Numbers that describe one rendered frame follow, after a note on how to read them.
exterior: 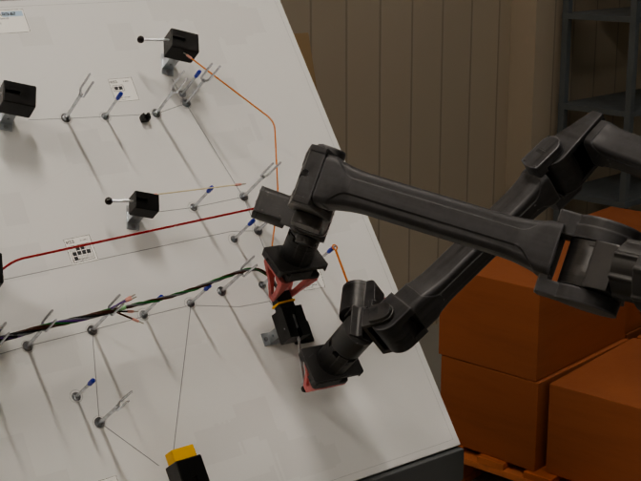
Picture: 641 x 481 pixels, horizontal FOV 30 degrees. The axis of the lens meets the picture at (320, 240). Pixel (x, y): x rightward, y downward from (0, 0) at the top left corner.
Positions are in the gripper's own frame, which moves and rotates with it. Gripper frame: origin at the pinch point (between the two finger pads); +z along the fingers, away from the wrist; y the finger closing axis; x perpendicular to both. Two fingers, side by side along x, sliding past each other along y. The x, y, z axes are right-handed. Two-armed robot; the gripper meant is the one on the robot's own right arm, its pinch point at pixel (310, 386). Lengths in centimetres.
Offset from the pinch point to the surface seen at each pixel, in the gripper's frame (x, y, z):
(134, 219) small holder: -37.1, 20.8, -0.8
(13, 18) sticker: -79, 32, -7
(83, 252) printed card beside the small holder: -32.9, 31.2, 1.2
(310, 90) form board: -62, -27, -4
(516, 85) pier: -194, -289, 162
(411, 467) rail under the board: 15.8, -19.7, 9.2
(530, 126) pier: -174, -292, 169
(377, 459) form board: 12.9, -13.3, 9.1
